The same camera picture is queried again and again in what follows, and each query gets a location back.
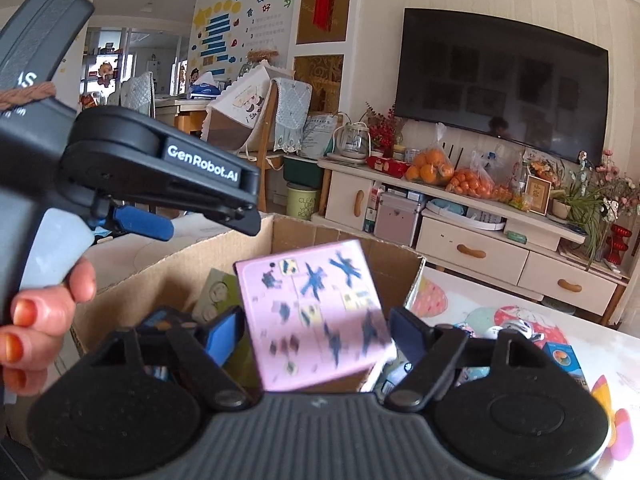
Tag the gold patterned wall panel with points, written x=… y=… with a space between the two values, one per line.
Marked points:
x=317 y=82
x=305 y=10

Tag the pale green smiley box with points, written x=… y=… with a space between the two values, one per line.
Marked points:
x=215 y=292

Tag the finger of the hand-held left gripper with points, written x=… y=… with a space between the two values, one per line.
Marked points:
x=145 y=222
x=225 y=210

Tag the rabbit printed tablecloth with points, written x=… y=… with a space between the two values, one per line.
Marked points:
x=615 y=350

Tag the white round tray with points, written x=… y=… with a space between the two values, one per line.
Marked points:
x=465 y=215

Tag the small green box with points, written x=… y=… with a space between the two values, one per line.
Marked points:
x=515 y=237

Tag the black television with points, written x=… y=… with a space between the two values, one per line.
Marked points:
x=500 y=85

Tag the pink box with figure prints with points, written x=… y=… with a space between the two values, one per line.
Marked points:
x=310 y=335

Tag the wooden framed picture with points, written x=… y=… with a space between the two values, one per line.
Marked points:
x=537 y=195

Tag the pink metal case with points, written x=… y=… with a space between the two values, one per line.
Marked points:
x=397 y=220

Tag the person's left hand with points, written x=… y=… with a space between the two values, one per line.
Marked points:
x=45 y=320

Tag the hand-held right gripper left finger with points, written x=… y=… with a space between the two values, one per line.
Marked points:
x=227 y=335

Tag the blue yellow wall decals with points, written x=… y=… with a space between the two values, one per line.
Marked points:
x=220 y=30

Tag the red candle stand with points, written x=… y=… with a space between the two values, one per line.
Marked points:
x=620 y=232

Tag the row of loose tangerines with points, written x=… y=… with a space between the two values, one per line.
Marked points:
x=502 y=194

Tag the chair with lace cover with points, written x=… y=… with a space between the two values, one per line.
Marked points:
x=290 y=110

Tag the dark green bin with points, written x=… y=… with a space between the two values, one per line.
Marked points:
x=302 y=170

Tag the wooden desk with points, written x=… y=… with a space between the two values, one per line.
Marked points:
x=182 y=115

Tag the cream waste bin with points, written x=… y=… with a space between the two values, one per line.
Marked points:
x=302 y=202

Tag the cream television cabinet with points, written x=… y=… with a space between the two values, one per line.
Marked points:
x=450 y=240

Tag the red berry bouquet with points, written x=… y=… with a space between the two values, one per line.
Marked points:
x=385 y=132

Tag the grey quilted chair cover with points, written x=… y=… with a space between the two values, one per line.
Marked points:
x=139 y=91

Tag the beige cartoon dust cover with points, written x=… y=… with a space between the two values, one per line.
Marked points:
x=235 y=110

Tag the bag of small tangerines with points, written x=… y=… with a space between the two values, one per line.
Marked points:
x=470 y=185

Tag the green printed cardboard box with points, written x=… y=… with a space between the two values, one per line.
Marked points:
x=150 y=265

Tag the bag of large oranges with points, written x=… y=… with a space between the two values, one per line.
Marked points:
x=430 y=170

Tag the potted spider plant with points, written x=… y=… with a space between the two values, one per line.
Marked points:
x=561 y=209

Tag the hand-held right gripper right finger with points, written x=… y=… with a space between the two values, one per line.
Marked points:
x=406 y=332

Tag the yellow snack packet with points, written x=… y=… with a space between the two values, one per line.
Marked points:
x=521 y=201

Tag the white printed plastic bag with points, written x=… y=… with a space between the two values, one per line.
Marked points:
x=320 y=135

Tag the red tin box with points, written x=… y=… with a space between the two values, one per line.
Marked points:
x=385 y=166

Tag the glass kettle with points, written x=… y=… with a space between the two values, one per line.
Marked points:
x=352 y=142

